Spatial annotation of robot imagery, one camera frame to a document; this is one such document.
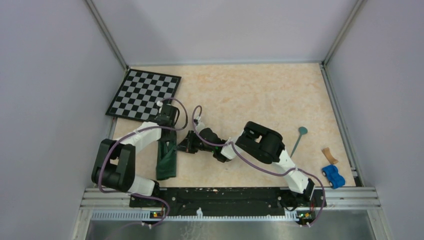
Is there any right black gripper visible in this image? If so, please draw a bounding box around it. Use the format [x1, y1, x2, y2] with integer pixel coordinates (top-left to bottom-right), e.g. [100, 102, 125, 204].
[174, 130, 215, 155]

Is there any dark green cloth napkin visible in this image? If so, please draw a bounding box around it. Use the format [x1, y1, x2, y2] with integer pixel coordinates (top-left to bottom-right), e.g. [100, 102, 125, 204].
[155, 131, 177, 181]

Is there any teal plastic spoon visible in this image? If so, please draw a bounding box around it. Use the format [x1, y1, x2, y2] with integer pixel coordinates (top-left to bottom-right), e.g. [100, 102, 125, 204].
[290, 126, 308, 157]

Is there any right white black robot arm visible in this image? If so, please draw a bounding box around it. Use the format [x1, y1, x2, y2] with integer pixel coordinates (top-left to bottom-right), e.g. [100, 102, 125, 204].
[176, 118, 315, 206]

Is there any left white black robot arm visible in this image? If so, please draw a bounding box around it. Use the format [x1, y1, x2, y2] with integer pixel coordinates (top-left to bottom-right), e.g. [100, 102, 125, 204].
[91, 102, 180, 207]

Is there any black grey checkerboard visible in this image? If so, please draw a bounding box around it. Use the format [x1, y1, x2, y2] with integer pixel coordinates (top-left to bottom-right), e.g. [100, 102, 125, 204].
[105, 68, 182, 122]

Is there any small tan wooden piece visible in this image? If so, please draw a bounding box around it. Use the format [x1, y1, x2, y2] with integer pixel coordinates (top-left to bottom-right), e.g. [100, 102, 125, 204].
[321, 147, 339, 165]

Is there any blue toy car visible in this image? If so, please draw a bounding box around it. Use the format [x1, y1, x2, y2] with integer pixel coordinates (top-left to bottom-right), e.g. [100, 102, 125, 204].
[321, 164, 346, 189]

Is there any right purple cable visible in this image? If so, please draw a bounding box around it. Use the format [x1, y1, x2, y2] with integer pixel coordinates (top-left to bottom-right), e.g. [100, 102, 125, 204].
[191, 105, 327, 228]

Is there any purple cable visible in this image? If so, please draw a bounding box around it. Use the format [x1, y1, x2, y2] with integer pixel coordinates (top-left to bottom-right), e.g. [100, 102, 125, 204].
[191, 105, 327, 228]
[98, 97, 189, 229]

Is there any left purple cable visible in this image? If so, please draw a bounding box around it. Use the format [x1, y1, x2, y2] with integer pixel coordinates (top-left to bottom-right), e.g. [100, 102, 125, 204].
[98, 97, 189, 229]

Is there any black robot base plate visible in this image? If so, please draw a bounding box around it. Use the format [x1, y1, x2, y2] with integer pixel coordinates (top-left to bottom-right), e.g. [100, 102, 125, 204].
[129, 187, 327, 217]

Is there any white toothed cable rail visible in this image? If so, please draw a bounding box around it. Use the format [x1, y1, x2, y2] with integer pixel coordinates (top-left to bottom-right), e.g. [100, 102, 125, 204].
[91, 210, 299, 222]

